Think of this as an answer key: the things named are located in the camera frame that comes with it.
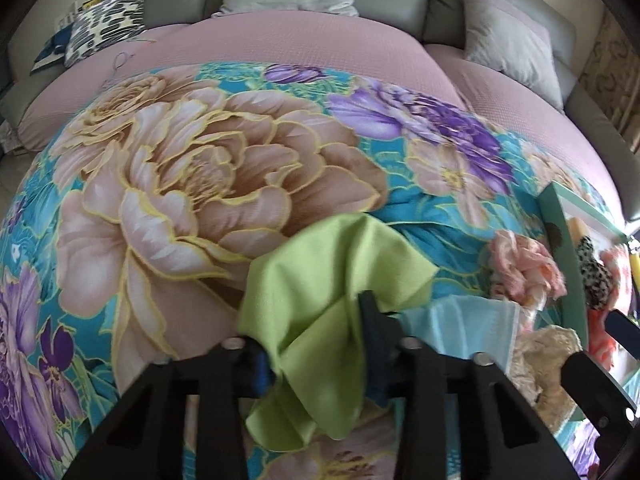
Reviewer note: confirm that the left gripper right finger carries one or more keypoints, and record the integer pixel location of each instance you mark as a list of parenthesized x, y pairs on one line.
[(381, 334)]

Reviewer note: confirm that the grey sofa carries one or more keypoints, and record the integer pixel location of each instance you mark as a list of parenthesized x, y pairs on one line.
[(431, 21)]

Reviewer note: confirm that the pink white scrunchie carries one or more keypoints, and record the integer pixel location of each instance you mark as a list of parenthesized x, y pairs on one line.
[(523, 270)]

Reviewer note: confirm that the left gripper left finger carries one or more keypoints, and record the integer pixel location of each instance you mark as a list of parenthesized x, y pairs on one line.
[(260, 373)]

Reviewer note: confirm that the floral teal blanket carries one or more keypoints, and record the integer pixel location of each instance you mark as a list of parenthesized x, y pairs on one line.
[(131, 237)]

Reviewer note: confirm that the black white patterned cushion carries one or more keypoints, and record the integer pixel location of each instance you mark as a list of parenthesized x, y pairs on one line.
[(104, 24)]

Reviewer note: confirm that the blue face mask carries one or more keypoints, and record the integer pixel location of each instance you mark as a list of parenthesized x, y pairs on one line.
[(461, 326)]

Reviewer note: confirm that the cream lace scrunchie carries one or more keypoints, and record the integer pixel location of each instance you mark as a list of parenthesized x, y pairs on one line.
[(535, 370)]

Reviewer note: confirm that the black white spotted scrunchie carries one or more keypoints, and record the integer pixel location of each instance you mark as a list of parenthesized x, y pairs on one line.
[(596, 278)]

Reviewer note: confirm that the grey pink right cushion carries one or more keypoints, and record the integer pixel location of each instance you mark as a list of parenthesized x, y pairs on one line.
[(507, 40)]

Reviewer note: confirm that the beige round powder puff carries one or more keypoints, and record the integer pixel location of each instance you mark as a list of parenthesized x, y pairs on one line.
[(578, 230)]

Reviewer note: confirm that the light green cloth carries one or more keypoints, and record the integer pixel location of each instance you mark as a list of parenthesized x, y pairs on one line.
[(300, 304)]

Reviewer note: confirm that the pink white striped fuzzy sock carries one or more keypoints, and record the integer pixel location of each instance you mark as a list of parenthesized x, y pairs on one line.
[(602, 347)]

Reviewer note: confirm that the teal white storage box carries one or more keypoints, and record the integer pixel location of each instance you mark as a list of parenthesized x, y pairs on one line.
[(557, 204)]

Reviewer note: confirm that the patterned curtain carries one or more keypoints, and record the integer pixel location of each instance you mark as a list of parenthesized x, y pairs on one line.
[(611, 78)]

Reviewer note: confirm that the yellow sponge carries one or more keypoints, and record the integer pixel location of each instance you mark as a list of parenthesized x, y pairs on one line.
[(634, 260)]

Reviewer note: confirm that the dark blue cushion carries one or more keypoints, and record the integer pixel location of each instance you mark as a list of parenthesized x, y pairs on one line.
[(53, 51)]

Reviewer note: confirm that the pink sofa seat cover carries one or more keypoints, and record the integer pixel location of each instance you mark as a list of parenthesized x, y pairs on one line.
[(576, 135)]

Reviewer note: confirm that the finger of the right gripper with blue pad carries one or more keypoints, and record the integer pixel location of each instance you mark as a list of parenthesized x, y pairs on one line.
[(624, 331)]

